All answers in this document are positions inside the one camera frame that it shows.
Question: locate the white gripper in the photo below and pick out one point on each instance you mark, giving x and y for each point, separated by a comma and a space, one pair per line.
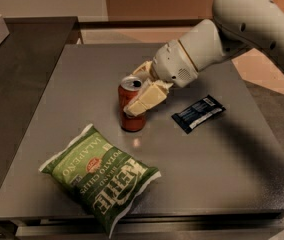
171, 63

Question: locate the red coke can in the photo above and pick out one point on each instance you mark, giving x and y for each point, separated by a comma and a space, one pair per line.
128, 89

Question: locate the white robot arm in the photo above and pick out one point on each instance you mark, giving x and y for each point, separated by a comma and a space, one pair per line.
236, 26

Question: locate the green jalapeno chip bag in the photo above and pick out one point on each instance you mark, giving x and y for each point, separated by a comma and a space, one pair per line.
102, 178

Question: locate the black snack bar wrapper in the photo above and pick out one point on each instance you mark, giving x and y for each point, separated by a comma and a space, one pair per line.
198, 113

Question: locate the dark side counter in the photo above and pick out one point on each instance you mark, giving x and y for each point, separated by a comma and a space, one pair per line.
28, 57

